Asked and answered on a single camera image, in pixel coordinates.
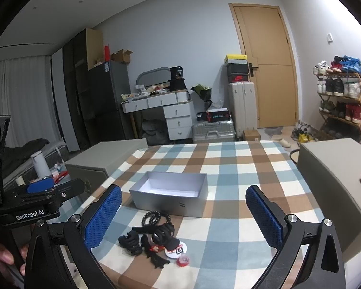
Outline wooden door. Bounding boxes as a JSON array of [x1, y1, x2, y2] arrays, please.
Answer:
[[229, 3, 299, 128]]

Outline yellow shoe box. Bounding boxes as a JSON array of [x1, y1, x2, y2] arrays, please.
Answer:
[[224, 54, 248, 64]]

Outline cardboard box on fridge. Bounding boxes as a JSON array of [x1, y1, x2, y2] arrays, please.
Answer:
[[111, 49, 134, 64]]

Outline black curved hair comb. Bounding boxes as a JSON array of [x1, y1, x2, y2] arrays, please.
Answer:
[[141, 234, 170, 269]]

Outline white drawer desk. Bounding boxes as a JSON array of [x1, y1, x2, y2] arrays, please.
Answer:
[[121, 89, 195, 141]]

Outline grey curved chair back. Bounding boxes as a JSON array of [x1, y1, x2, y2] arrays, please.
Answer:
[[136, 67, 171, 87]]

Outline silver flat suitcase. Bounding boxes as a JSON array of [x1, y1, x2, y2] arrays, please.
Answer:
[[192, 120, 235, 143]]

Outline silver grey box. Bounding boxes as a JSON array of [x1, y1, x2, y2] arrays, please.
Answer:
[[129, 171, 209, 218]]

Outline black bead bracelet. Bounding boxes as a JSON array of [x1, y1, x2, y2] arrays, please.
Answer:
[[141, 211, 172, 227]]

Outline white curtain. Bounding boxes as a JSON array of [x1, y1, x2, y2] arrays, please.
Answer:
[[0, 56, 61, 147]]

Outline green flower bouquet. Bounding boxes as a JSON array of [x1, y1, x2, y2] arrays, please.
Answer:
[[191, 84, 211, 102]]

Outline white cylinder bottle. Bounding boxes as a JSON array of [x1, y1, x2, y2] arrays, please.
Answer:
[[30, 151, 52, 178]]

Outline person's left hand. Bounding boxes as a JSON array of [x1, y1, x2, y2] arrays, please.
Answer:
[[0, 244, 29, 279]]

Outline plaid blue brown tablecloth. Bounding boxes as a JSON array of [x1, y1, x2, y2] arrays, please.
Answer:
[[93, 141, 323, 288]]

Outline black red box on suitcase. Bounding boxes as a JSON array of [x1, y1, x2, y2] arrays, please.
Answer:
[[197, 108, 231, 123]]

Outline grey safe box left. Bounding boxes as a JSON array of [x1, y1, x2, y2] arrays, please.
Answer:
[[65, 138, 147, 202]]

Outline black refrigerator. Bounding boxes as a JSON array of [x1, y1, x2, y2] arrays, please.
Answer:
[[89, 61, 134, 143]]

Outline small cardboard box floor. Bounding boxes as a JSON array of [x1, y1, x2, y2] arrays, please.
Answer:
[[243, 130, 261, 141]]

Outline black toothed hair band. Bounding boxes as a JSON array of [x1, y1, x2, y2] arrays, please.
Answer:
[[132, 223, 175, 246]]

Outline black hat box stack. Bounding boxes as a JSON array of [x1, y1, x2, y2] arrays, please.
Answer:
[[169, 66, 186, 91]]

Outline wooden shoe rack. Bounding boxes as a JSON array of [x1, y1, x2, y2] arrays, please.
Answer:
[[316, 72, 361, 144]]

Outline white China flag badge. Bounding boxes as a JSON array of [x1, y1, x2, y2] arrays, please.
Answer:
[[165, 241, 188, 260]]

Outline black red shoe box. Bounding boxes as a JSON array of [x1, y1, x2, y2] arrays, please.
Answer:
[[226, 63, 249, 83]]

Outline white upright suitcase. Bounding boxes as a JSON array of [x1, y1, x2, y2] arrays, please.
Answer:
[[229, 82, 258, 139]]

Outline grey cabinet right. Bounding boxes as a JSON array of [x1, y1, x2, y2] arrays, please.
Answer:
[[297, 138, 361, 262]]

